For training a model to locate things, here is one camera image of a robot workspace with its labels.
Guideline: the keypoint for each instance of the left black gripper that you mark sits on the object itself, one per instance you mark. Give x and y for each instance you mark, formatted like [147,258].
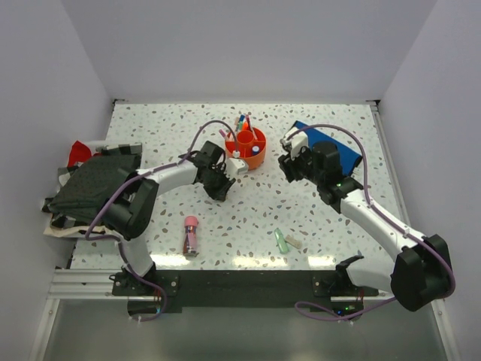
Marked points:
[219,194]

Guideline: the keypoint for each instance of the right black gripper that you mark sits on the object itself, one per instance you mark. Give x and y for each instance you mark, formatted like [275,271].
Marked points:
[288,165]

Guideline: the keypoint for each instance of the orange round organizer container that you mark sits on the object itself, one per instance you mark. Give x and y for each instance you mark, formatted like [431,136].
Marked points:
[245,141]

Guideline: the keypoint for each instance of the blue capped white marker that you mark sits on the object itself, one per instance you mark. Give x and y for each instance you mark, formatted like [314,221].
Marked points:
[240,122]

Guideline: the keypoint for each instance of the dark red gel pen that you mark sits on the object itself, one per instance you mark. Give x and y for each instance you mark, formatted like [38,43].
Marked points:
[247,119]

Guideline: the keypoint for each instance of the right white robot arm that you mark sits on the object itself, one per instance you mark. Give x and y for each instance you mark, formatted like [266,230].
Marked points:
[420,270]

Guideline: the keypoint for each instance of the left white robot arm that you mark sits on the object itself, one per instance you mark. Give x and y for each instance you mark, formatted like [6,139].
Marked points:
[128,211]

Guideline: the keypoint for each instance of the blue black pencil pouch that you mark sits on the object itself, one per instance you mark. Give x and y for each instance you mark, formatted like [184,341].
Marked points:
[349,158]

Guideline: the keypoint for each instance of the pink capped glitter tube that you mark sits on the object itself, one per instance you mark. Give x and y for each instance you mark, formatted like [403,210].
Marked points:
[190,243]

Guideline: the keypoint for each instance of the beige rectangular eraser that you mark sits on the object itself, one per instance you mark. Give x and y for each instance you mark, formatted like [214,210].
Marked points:
[293,242]

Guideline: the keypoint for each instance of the green correction tape pen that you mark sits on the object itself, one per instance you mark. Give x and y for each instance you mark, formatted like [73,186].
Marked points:
[281,242]

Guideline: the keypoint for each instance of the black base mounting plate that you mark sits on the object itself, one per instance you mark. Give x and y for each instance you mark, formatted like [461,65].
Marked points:
[238,289]

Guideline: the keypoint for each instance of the pile of folded cloths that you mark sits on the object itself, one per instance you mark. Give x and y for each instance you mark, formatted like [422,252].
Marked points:
[86,183]

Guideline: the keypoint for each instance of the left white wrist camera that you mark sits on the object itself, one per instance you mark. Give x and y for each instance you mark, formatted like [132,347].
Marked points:
[235,167]

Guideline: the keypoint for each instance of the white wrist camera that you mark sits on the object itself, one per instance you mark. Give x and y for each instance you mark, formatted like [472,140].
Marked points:
[235,167]
[293,142]

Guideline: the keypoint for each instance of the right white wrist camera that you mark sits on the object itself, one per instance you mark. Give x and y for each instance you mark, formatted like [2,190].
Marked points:
[293,142]

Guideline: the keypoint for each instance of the aluminium frame rail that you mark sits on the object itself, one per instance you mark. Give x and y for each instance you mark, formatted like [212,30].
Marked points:
[83,284]

